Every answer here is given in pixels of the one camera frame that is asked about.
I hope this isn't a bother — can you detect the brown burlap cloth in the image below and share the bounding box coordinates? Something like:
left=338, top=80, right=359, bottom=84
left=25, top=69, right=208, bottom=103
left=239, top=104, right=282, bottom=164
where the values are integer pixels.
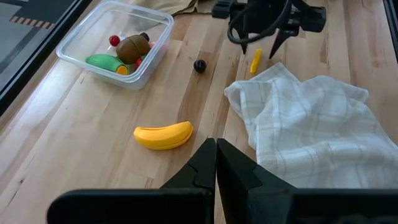
left=130, top=0, right=220, bottom=17

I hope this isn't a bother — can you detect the black mat with striped edges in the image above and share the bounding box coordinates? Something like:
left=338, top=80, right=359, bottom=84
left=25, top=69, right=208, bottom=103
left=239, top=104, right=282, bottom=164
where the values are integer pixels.
left=8, top=0, right=77, bottom=30

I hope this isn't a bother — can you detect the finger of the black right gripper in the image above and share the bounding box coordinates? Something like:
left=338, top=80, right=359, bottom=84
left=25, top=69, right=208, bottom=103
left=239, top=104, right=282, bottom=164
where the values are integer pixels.
left=237, top=34, right=250, bottom=55
left=269, top=29, right=299, bottom=60

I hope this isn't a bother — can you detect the yellow toy banana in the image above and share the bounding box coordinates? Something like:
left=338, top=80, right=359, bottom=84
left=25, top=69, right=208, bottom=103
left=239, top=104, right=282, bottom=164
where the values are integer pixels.
left=133, top=120, right=195, bottom=151

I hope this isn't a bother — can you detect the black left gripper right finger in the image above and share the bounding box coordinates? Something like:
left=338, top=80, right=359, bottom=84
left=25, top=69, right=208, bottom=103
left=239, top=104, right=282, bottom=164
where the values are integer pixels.
left=216, top=138, right=296, bottom=224

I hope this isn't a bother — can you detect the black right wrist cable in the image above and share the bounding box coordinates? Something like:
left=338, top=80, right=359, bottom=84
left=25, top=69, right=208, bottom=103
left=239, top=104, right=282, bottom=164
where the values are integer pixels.
left=226, top=0, right=295, bottom=45

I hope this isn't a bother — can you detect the brown toy kiwi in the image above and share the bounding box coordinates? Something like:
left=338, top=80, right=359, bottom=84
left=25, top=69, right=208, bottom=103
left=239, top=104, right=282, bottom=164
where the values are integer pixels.
left=115, top=34, right=152, bottom=65

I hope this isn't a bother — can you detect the clear plastic tupperware container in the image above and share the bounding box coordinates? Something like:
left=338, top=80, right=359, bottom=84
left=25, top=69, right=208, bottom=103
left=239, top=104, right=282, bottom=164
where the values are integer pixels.
left=55, top=0, right=175, bottom=91

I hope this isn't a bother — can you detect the small yellow toy pepper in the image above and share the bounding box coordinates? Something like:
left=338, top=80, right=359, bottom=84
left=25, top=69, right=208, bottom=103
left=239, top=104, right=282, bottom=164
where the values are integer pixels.
left=249, top=47, right=264, bottom=75

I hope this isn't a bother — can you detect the green toy cucumber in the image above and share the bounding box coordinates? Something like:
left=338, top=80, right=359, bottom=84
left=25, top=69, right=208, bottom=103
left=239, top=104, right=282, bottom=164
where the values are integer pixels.
left=85, top=54, right=130, bottom=76

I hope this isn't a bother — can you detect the white checked dish towel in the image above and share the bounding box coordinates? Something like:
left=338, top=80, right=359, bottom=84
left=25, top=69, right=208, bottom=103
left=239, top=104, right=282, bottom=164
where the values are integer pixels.
left=223, top=62, right=398, bottom=190

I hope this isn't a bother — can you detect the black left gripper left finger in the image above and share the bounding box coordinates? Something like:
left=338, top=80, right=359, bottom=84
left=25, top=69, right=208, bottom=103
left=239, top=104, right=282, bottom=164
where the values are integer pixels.
left=160, top=138, right=217, bottom=191

